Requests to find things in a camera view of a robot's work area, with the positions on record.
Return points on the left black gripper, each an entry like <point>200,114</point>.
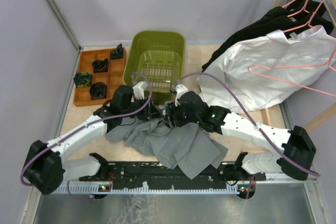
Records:
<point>150,112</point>

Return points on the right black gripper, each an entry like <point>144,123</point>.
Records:
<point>171,114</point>

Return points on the grey shirt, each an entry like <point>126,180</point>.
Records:
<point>189,147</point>

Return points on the white shirt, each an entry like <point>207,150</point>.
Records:
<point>226,82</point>

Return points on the pink hanger of grey shirt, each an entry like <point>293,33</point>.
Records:
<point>301,76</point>

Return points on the pink hanger of white shirt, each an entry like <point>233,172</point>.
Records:
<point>308,22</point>

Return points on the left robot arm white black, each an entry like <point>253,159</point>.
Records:
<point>47,165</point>

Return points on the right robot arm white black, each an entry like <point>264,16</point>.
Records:
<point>287,151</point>

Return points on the black shirt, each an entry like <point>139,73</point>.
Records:
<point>274,19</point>

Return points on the rolled black sock bottom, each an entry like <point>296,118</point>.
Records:
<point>98,91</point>

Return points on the rolled black sock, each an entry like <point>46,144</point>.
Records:
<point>117,53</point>
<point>98,91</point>
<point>100,66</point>

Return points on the green plastic basket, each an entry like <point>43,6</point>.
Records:
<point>160,56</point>

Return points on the rolled black sock top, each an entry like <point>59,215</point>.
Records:
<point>117,53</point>

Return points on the rolled black sock centre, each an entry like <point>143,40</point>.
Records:
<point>100,66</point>

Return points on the rolled dark sock green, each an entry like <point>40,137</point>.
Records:
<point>82,79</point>

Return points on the wooden clothes rack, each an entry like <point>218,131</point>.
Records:
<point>306,108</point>

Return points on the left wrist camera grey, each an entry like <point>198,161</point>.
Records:
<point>139,90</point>

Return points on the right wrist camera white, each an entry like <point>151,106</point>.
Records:
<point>178,91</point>

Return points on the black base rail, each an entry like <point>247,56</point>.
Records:
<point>132,175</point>

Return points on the white cable duct strip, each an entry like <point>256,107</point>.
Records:
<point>96,189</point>

